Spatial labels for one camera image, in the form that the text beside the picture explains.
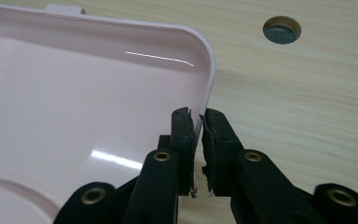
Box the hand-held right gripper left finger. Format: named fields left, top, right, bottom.
left=122, top=106, right=198, bottom=224

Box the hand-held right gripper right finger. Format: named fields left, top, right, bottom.
left=200, top=107, right=327, bottom=224

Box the pink storage box with handle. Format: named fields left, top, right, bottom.
left=0, top=2, right=217, bottom=224

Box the round table cable hole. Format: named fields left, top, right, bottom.
left=262, top=15, right=302, bottom=45

